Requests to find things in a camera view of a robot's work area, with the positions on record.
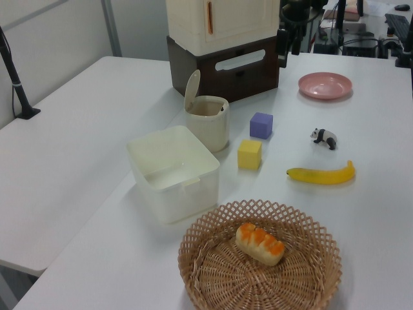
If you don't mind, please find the brown drawer box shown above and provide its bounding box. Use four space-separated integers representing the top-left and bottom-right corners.
166 34 280 103

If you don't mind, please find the grey partition frame post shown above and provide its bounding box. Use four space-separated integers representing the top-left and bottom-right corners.
102 0 123 57

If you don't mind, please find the white plastic storage box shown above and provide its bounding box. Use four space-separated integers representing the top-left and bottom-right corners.
125 125 221 225

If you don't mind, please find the yellow foam cube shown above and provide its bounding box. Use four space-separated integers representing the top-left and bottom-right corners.
237 139 263 171

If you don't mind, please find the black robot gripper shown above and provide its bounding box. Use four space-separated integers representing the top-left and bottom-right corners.
276 0 325 68

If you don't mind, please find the woven wicker basket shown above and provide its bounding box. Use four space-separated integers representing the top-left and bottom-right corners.
177 199 343 310

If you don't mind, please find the cream dustbin with flip lid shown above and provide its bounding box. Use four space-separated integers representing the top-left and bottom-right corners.
183 69 231 153

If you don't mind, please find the black computer keyboard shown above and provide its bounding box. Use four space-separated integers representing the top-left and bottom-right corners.
384 13 411 40

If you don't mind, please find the black electronics box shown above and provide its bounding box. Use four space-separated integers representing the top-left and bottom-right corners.
342 37 379 58

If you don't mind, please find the black camera stand pole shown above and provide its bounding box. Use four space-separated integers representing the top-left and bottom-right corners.
0 25 42 119

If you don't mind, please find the pink flat box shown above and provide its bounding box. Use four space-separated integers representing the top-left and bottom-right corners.
323 8 361 23

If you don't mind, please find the toy bread loaf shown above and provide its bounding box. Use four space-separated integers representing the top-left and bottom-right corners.
235 222 286 267

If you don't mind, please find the yellow toy banana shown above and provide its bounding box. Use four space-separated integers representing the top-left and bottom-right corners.
285 160 356 185

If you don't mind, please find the pink plastic plate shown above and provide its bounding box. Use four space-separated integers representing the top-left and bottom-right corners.
297 72 353 100

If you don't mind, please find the black desk clamp mount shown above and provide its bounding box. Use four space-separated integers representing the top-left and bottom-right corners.
394 41 413 69

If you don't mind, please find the purple foam cube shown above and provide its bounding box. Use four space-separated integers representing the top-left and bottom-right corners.
249 112 274 140

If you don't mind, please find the toy panda figure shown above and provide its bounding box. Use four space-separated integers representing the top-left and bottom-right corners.
310 127 338 151

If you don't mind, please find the cream cabinet with orange handle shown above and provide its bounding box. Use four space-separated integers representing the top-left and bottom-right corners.
165 0 280 54

